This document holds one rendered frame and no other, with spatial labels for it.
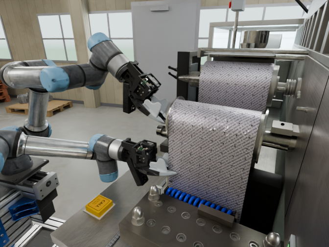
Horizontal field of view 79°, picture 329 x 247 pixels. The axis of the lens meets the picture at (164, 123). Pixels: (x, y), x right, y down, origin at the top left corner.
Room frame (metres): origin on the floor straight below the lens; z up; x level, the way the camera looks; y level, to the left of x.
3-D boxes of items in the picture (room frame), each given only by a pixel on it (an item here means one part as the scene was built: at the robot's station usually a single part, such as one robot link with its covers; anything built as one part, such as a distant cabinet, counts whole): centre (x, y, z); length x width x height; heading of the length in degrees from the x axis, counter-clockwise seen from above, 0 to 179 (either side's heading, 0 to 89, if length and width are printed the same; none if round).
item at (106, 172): (0.69, 0.24, 1.01); 0.11 x 0.08 x 0.11; 25
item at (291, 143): (0.45, -0.29, 1.25); 0.07 x 0.04 x 0.04; 60
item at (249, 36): (1.17, -0.49, 1.50); 0.14 x 0.14 x 0.06
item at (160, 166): (0.53, 0.01, 1.11); 0.09 x 0.03 x 0.06; 59
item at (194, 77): (0.83, -0.14, 1.34); 0.06 x 0.06 x 0.06; 60
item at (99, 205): (0.57, 0.24, 0.91); 0.07 x 0.07 x 0.02; 60
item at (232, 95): (0.65, -0.21, 1.16); 0.39 x 0.23 x 0.51; 150
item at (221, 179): (0.48, -0.12, 1.11); 0.23 x 0.01 x 0.18; 60
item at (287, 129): (0.45, -0.30, 1.28); 0.06 x 0.05 x 0.02; 60
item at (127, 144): (0.60, 0.09, 1.12); 0.12 x 0.08 x 0.09; 60
